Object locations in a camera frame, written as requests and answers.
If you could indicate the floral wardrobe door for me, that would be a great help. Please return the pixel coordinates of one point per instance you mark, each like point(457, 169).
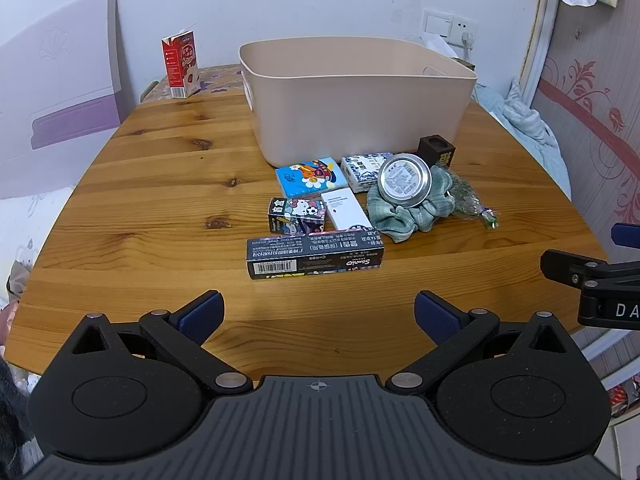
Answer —
point(590, 85)

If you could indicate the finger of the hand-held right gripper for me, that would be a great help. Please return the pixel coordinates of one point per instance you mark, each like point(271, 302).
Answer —
point(565, 265)
point(627, 235)

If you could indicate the dark fuzzy cloth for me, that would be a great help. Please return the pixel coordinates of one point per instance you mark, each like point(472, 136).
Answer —
point(12, 405)

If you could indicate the long black printed box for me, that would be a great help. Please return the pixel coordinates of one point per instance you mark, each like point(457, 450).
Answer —
point(315, 255)

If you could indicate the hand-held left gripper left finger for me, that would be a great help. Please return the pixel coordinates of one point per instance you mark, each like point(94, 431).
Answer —
point(201, 314)

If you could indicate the blue white patterned tissue pack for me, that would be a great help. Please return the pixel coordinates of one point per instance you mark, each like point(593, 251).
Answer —
point(361, 170)

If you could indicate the dark brown wooden block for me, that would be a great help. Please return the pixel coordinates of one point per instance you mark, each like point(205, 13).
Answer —
point(437, 149)

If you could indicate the light blue blanket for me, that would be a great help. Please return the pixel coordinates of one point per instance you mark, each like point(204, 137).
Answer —
point(525, 120)

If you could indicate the white purple floral panel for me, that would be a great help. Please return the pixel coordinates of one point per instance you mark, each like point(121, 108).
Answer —
point(55, 90)

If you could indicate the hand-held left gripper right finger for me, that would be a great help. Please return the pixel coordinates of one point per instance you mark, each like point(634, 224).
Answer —
point(438, 316)

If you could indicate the beige plastic storage bin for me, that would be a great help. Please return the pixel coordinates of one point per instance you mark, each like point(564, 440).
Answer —
point(350, 102)

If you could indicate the clear bag of dried plant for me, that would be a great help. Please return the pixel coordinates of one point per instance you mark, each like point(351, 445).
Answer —
point(470, 197)

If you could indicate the small white box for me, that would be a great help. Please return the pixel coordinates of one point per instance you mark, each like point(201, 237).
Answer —
point(345, 210)

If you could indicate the cartoon print tissue pack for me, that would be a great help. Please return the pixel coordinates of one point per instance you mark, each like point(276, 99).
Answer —
point(307, 176)

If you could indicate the white wall switch socket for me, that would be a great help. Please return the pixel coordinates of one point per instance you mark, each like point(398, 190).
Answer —
point(447, 24)

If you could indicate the cartoon cat print box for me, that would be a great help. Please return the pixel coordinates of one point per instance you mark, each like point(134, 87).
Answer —
point(296, 215)

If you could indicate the green checked scrunchie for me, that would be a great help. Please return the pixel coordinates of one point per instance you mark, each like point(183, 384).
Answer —
point(400, 217)

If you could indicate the floral patterned cloth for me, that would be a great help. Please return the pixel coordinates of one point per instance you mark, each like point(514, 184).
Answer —
point(220, 77)

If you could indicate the red milk carton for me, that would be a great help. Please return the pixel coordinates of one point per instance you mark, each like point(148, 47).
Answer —
point(180, 66)

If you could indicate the round silver metal tin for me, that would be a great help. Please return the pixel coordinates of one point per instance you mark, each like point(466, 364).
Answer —
point(404, 180)

